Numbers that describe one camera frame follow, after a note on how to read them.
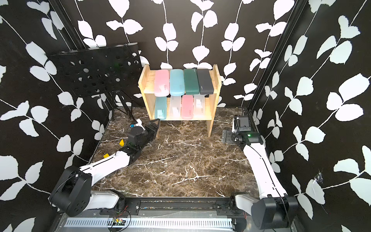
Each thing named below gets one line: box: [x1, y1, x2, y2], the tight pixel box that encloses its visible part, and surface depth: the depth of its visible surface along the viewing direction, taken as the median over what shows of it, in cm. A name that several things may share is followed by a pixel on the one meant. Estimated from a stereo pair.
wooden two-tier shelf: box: [138, 63, 223, 137], surface depth 76 cm
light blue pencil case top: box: [169, 68, 186, 97], surface depth 73 cm
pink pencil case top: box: [154, 69, 170, 98], surface depth 72 cm
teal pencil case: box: [154, 96, 167, 121], surface depth 91 cm
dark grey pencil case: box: [197, 68, 215, 95], surface depth 73 cm
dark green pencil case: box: [184, 68, 200, 95], surface depth 74 cm
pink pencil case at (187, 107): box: [181, 94, 194, 120], surface depth 93 cm
